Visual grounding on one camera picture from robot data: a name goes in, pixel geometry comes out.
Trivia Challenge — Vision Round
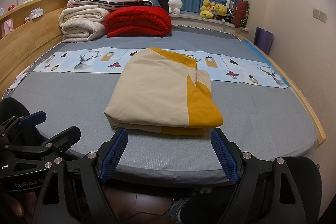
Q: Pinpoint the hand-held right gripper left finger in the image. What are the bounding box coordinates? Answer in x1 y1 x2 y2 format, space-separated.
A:
35 127 129 224

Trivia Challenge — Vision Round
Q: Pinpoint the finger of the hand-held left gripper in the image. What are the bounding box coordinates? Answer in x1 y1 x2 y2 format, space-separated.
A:
0 126 81 165
0 111 47 147

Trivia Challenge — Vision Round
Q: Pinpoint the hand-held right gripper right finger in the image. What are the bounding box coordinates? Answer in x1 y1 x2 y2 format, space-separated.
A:
210 128 306 224

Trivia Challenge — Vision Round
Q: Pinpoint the beige and yellow jacket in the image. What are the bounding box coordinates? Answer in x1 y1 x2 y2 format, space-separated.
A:
104 47 224 136

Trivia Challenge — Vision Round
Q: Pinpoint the person's left hand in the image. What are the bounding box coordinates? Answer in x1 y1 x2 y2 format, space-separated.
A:
0 191 37 224

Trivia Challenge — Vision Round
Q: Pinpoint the person's left leg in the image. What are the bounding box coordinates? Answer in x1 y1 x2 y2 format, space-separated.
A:
0 97 30 126

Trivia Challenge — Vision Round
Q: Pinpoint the beige cloth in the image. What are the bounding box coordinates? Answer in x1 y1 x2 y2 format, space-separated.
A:
0 28 319 188

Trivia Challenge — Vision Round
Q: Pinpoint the person's grey blue shoe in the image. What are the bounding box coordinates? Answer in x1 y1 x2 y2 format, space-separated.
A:
167 196 196 223

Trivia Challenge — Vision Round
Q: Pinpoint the light blue printed cloth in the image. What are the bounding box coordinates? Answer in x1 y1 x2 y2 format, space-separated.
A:
32 47 290 88

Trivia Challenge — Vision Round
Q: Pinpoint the pink gift box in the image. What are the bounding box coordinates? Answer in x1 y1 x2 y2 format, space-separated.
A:
1 19 14 36

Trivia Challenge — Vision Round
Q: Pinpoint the tissue packet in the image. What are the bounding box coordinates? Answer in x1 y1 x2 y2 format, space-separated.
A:
30 7 44 20

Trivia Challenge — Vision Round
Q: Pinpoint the folded cream fleece blanket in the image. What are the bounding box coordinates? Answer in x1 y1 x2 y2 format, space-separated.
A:
58 5 111 43

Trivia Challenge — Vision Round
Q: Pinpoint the purple bag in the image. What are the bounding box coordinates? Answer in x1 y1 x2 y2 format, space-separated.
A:
254 27 274 55

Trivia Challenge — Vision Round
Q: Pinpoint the red quilt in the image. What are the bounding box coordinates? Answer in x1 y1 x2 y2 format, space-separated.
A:
104 6 172 38

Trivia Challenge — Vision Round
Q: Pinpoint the black white striped plush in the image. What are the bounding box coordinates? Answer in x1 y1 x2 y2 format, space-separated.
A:
225 7 235 24

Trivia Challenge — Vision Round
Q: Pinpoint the white window ledge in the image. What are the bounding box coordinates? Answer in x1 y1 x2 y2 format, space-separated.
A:
169 10 248 33

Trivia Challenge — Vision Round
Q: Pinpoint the dark red cushion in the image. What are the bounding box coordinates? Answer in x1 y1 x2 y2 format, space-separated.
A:
231 0 249 28

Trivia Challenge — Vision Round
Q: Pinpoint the yellow plush toy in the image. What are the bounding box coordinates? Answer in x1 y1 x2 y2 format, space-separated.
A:
211 3 227 20

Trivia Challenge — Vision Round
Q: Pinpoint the yellow duck plush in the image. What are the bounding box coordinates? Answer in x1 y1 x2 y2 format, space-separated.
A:
200 0 214 18

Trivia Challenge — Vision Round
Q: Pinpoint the white plush toy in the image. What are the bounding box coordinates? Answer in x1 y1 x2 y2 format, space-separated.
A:
168 0 183 14

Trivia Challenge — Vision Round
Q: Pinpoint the black floor cable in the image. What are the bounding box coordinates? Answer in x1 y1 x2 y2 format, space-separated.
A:
139 203 172 217

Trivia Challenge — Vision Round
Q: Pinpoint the wooden bed frame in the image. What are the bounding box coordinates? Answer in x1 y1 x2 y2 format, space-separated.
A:
0 0 327 147

